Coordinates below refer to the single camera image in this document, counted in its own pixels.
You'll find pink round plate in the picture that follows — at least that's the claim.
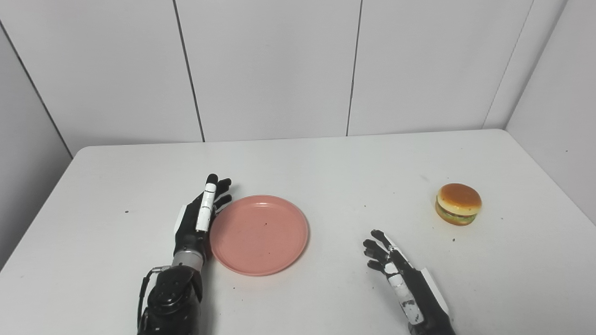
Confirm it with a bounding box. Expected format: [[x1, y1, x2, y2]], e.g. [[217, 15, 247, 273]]
[[209, 194, 309, 277]]

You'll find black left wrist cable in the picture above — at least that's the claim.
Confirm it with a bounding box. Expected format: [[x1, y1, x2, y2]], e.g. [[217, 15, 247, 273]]
[[137, 266, 170, 332]]

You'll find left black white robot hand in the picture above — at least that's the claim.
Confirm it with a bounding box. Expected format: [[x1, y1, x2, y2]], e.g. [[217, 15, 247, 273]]
[[174, 174, 232, 256]]

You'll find toy hamburger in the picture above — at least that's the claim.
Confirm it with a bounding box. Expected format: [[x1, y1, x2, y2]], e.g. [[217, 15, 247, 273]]
[[435, 183, 482, 227]]

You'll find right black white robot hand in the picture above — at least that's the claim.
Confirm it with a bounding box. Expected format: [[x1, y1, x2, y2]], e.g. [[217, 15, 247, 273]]
[[363, 229, 457, 335]]

